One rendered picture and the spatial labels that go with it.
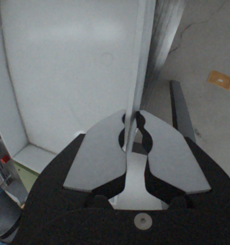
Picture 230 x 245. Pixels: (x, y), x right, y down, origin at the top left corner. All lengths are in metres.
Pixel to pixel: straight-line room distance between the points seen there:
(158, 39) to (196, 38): 0.86
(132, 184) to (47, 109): 0.34
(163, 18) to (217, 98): 1.03
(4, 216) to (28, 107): 0.33
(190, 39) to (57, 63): 1.00
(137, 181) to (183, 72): 0.86
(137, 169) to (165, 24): 0.34
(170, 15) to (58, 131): 0.25
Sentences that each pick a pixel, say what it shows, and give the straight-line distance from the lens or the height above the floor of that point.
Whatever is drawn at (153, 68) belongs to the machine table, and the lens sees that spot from 0.27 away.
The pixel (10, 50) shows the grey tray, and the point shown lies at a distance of 0.24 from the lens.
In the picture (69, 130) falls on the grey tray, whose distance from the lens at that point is 0.21.
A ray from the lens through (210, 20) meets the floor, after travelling 1.14.
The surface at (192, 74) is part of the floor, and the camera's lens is 1.14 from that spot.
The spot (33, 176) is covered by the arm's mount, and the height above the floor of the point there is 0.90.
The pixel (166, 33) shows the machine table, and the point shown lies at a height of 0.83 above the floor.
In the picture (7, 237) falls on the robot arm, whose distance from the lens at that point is 0.52.
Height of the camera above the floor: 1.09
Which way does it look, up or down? 54 degrees down
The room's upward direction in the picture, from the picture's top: 150 degrees counter-clockwise
